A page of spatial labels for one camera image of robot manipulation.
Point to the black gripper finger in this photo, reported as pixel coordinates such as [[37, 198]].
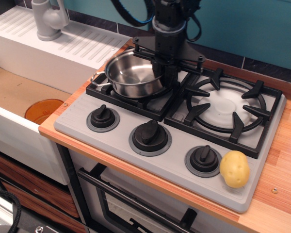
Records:
[[157, 69], [169, 75]]

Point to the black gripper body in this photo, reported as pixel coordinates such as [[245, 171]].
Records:
[[169, 47]]

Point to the stainless steel pot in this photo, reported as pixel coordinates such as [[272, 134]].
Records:
[[130, 76]]

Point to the yellow toy potato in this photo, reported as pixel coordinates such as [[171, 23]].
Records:
[[234, 168]]

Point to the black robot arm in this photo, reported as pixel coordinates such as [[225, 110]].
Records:
[[167, 12]]

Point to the black middle stove knob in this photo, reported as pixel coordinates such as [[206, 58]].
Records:
[[150, 139]]

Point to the black stove knob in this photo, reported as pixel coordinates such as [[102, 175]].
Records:
[[150, 139], [203, 161], [103, 119]]

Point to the black left stove knob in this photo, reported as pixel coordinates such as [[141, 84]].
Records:
[[103, 119]]

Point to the grey toy stove top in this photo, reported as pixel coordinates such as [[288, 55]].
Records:
[[169, 165]]

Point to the black right stove knob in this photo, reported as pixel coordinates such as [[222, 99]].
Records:
[[203, 161]]

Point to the black left burner grate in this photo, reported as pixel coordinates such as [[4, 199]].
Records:
[[154, 107]]

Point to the black burner grate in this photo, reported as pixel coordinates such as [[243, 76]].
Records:
[[154, 107], [266, 105]]

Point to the white right burner cap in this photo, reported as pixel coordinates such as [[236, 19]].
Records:
[[223, 103]]

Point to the black right burner grate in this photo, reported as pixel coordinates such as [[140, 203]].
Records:
[[266, 105]]

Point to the grey toy faucet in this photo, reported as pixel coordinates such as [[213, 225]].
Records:
[[49, 21]]

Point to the white toy sink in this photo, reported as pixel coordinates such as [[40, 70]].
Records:
[[32, 70]]

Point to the wooden drawer fronts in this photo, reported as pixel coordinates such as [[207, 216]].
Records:
[[40, 194]]

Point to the oven door with black handle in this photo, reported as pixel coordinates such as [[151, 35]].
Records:
[[131, 207]]

